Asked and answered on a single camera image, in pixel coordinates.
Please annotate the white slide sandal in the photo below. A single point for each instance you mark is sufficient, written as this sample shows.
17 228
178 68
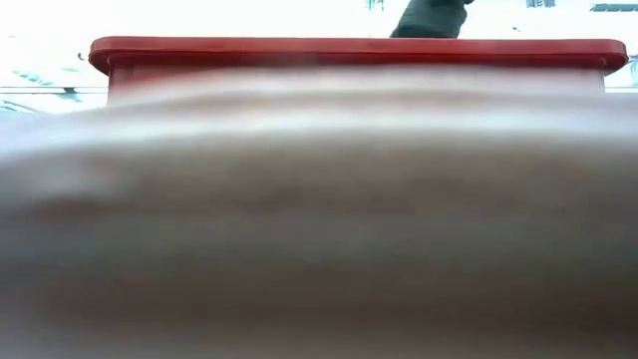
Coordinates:
319 224

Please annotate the black slide sandal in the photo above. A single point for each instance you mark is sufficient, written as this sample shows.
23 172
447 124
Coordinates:
428 20

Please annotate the red plastic bin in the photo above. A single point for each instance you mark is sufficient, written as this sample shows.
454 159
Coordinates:
349 50

